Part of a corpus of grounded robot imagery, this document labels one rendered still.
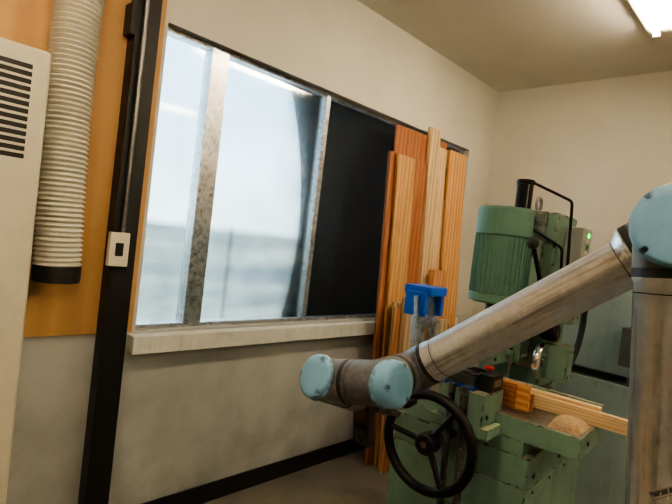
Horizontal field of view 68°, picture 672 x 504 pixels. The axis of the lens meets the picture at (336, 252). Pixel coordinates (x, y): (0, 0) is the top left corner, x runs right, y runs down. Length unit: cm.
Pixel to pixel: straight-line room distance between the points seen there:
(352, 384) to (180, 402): 158
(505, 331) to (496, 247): 68
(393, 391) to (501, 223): 82
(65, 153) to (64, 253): 34
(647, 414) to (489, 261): 92
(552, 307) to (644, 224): 26
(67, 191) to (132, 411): 99
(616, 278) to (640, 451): 28
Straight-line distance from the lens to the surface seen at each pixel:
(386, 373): 96
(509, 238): 164
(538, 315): 98
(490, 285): 164
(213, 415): 262
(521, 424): 157
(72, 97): 195
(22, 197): 177
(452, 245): 366
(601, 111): 416
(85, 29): 202
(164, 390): 243
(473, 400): 150
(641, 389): 82
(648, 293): 80
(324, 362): 103
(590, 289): 96
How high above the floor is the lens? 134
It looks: 1 degrees down
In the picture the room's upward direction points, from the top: 7 degrees clockwise
